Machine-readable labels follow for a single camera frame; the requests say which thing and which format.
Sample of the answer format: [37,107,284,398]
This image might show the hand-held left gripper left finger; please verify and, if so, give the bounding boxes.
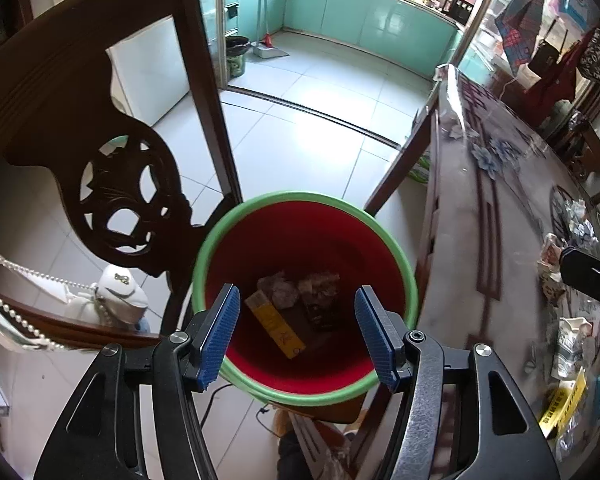
[32,284,242,480]

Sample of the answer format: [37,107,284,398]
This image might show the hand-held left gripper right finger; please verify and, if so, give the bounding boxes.
[354,285,563,480]

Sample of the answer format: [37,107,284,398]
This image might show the white printed paper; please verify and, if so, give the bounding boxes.
[550,316,598,381]

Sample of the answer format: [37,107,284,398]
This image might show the yellow printed carton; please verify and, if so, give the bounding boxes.
[537,367,588,438]

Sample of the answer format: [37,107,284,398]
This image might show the red bucket with green rim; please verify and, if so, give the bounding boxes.
[190,190,420,407]

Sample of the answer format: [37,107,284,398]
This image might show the dark trash bin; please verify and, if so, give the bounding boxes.
[225,36,251,78]

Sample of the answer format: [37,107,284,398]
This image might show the pink white wrapper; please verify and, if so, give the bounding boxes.
[537,232,568,306]

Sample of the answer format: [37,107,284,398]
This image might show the black packet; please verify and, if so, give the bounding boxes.
[302,297,355,333]

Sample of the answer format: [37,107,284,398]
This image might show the crumpled shiny wrapper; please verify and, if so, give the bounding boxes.
[562,199,600,248]

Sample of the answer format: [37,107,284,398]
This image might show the long yellow carton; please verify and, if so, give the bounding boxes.
[244,290,307,360]

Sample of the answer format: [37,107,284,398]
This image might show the grey crumpled paper ball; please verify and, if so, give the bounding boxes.
[257,271,298,308]

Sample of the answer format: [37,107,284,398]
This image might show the brown crumpled wrapper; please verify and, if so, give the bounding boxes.
[297,270,342,303]

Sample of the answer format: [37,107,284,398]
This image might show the printed floral tablecloth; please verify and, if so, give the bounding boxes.
[415,65,600,466]

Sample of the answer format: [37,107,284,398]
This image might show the white handbag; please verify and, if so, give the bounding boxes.
[65,265,151,326]

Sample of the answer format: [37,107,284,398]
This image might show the clear plastic wrapper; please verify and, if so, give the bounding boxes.
[555,410,596,463]

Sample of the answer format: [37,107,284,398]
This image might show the green white bag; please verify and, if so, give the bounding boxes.
[407,155,431,183]

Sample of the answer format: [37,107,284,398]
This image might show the red hanging cloth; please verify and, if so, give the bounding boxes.
[525,42,596,128]

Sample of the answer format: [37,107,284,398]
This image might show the black handbag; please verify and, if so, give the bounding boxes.
[529,37,561,76]

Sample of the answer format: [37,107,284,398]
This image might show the plaid hanging cloth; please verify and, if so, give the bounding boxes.
[495,0,551,71]

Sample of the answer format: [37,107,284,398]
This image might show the blue white plastic bag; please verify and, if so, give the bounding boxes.
[550,0,598,28]

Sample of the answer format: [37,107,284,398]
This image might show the white refrigerator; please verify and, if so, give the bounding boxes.
[105,15,191,128]

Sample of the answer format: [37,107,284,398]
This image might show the grey dustpan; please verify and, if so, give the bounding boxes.
[252,42,290,59]

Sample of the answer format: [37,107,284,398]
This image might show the carved wooden chair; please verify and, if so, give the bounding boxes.
[0,0,246,356]

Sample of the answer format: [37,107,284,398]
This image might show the dark countertop appliance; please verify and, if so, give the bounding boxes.
[442,0,476,22]

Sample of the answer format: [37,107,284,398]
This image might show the red broom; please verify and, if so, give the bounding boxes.
[259,0,276,45]

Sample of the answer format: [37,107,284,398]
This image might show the glass sliding door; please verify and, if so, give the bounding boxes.
[192,0,231,88]

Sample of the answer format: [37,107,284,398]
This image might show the turquoise kitchen cabinets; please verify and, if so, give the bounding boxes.
[200,0,463,68]

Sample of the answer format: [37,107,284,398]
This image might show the black floor cable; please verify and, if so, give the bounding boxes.
[199,384,232,427]

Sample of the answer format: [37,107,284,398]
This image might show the pearl bead strap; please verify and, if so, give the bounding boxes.
[0,249,112,352]

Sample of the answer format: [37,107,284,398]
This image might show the metal door frame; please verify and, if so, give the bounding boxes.
[450,0,511,75]

